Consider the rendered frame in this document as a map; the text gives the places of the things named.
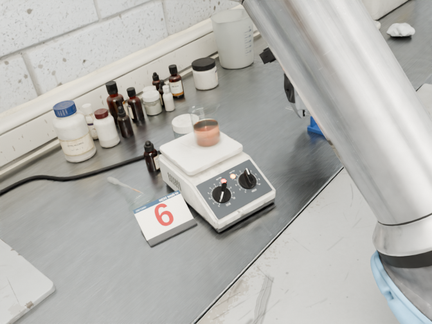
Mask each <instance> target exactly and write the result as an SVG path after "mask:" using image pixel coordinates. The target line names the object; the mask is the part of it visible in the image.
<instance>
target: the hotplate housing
mask: <svg viewBox="0 0 432 324"><path fill-rule="evenodd" d="M248 159H250V160H251V162H252V163H253V164H254V165H255V167H256V168H257V170H258V171H259V172H260V173H261V175H262V176H263V178H264V179H265V180H266V181H267V183H268V184H269V186H270V187H271V188H272V189H273V190H272V191H271V192H269V193H267V194H265V195H263V196H261V197H260V198H258V199H256V200H254V201H253V202H251V203H249V204H247V205H245V206H243V207H241V208H240V209H238V210H236V211H234V212H233V213H231V214H229V215H227V216H225V217H223V218H222V219H220V220H219V219H218V218H217V217H216V216H215V214H214V213H213V212H212V210H211V208H210V207H209V206H208V204H207V202H206V201H205V200H204V198H203V197H202V195H201V194H200V192H199V191H198V189H197V188H196V186H197V185H198V184H200V183H202V182H204V181H206V180H208V179H210V178H212V177H214V176H216V175H218V174H220V173H222V172H224V171H226V170H228V169H230V168H232V167H234V166H236V165H238V164H240V163H242V162H244V161H246V160H248ZM158 162H159V167H160V170H161V175H162V178H163V180H164V182H165V183H166V184H167V185H168V186H169V187H170V188H171V189H172V190H173V191H177V190H179V191H180V193H181V195H182V197H183V199H184V201H185V202H186V203H187V204H188V205H189V206H191V207H192V208H193V209H194V210H195V211H196V212H197V213H198V214H199V215H200V216H201V217H202V218H203V219H204V220H205V221H206V222H208V223H209V224H210V225H211V226H212V227H213V228H214V229H215V230H217V231H218V232H221V231H223V230H225V229H226V228H228V227H230V226H232V225H234V224H235V223H237V222H238V221H241V220H242V219H244V218H246V217H247V216H249V215H251V214H253V213H255V212H257V211H258V210H260V209H262V208H263V207H265V206H267V205H268V204H271V203H272V202H274V201H275V195H276V190H275V189H274V188H273V186H272V185H271V183H270V182H269V181H268V180H267V178H266V177H265V175H264V174H263V173H262V172H261V170H260V169H259V168H258V167H257V165H256V164H255V162H254V161H253V160H252V159H251V157H250V156H249V155H247V154H246V153H244V152H243V151H242V152H240V153H238V154H235V155H234V156H231V157H229V158H228V159H225V160H224V161H221V162H220V163H217V164H216V165H213V166H211V167H210V168H207V169H205V170H203V171H201V172H199V173H197V174H195V175H188V174H186V173H185V172H183V171H182V170H181V169H180V168H179V167H178V166H176V165H175V164H174V163H173V162H171V160H169V159H168V158H167V157H166V156H164V155H163V154H161V155H159V157H158Z"/></svg>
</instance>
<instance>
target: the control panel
mask: <svg viewBox="0 0 432 324"><path fill-rule="evenodd" d="M246 168H247V169H249V171H250V172H251V174H253V175H254V176H255V177H256V186H255V187H254V188H252V189H245V188H243V187H241V185H240V184H239V177H240V175H241V174H243V173H244V171H245V169H246ZM232 174H234V175H235V178H231V175H232ZM222 179H225V180H226V183H227V188H228V189H229V191H230V192H231V198H230V200H229V201H228V202H225V203H219V202H217V201H215V200H214V198H213V196H212V192H213V190H214V188H216V187H217V186H221V185H222ZM196 188H197V189H198V191H199V192H200V194H201V195H202V197H203V198H204V200H205V201H206V202H207V204H208V206H209V207H210V208H211V210H212V212H213V213H214V214H215V216H216V217H217V218H218V219H219V220H220V219H222V218H223V217H225V216H227V215H229V214H231V213H233V212H235V211H236V210H238V209H240V208H241V207H243V206H245V205H247V204H249V203H251V202H253V201H254V200H256V199H258V198H260V197H261V196H263V195H265V194H267V193H269V192H271V191H272V190H273V189H272V188H271V187H270V186H269V184H268V183H267V181H266V180H265V179H264V178H263V176H262V175H261V173H260V172H259V171H258V170H257V168H256V167H255V165H254V164H253V163H252V162H251V160H250V159H248V160H246V161H244V162H242V163H240V164H238V165H236V166H234V167H232V168H230V169H228V170H226V171H224V172H222V173H220V174H218V175H216V176H214V177H212V178H210V179H208V180H206V181H204V182H202V183H200V184H198V185H197V186H196Z"/></svg>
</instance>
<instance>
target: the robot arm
mask: <svg viewBox="0 0 432 324"><path fill-rule="evenodd" d="M229 1H234V2H238V3H240V4H241V5H242V6H243V7H244V9H245V11H246V12H247V14H248V15H249V17H250V18H251V20H252V21H253V23H254V25H255V26H256V28H257V30H258V31H259V33H260V34H261V36H262V38H263V39H264V40H265V43H266V44H267V45H268V46H267V47H266V49H264V50H263V52H262V53H261V54H259V55H260V58H261V59H262V61H263V63H264V64H266V63H268V62H269V63H272V62H274V61H278V63H279V65H280V66H281V68H282V69H283V71H284V74H283V75H284V90H285V93H286V96H287V99H288V101H289V102H290V104H291V106H292V108H293V109H294V111H295V113H296V114H297V115H298V116H299V117H300V118H303V117H304V116H306V114H303V111H306V112H307V111H308V110H309V112H310V114H311V115H312V117H313V118H314V120H315V122H316V123H317V125H318V127H319V128H320V130H321V131H322V133H323V135H324V136H325V138H326V139H327V141H328V143H329V144H330V146H331V147H332V149H333V151H334V152H335V154H336V156H337V157H338V158H339V160H340V162H341V163H342V165H343V166H344V168H345V170H346V171H347V172H348V174H349V176H350V177H351V179H352V180H353V182H354V184H355V185H356V187H357V189H358V190H359V192H360V193H361V195H362V196H363V198H364V200H365V201H366V203H367V205H368V206H369V207H370V209H371V211H372V212H373V214H374V215H375V217H376V219H377V223H376V225H375V229H374V231H373V235H372V243H373V244H374V246H375V248H376V251H375V253H374V254H373V255H372V256H371V259H370V265H371V269H372V273H373V277H374V279H375V282H376V284H377V286H378V288H379V290H380V292H381V294H382V295H383V296H384V297H385V298H386V300H387V302H388V306H389V308H390V309H391V311H392V312H393V314H394V316H395V317H396V318H397V320H398V321H399V323H400V324H432V117H431V116H430V114H429V113H428V111H427V109H426V108H425V106H424V104H423V103H422V101H421V99H420V98H419V96H418V94H417V93H416V91H415V90H414V88H413V86H412V84H411V83H410V81H409V80H408V78H407V76H406V74H405V73H404V71H403V70H402V68H401V66H400V64H399V63H398V61H397V59H396V58H395V56H394V54H393V53H392V51H391V49H390V48H389V46H388V45H387V43H386V41H385V39H384V38H383V36H382V35H381V33H380V31H379V29H378V28H377V26H376V25H375V23H374V21H373V19H372V18H371V16H370V14H369V13H368V11H367V9H366V8H365V6H364V4H363V3H362V1H361V0H229Z"/></svg>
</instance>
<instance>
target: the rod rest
mask: <svg viewBox="0 0 432 324"><path fill-rule="evenodd" d="M307 130H308V131H310V132H313V133H316V134H320V135H322V136H324V135H323V133H322V131H321V130H320V128H319V127H318V125H317V123H316V122H315V120H314V118H313V117H312V116H310V125H309V126H307Z"/></svg>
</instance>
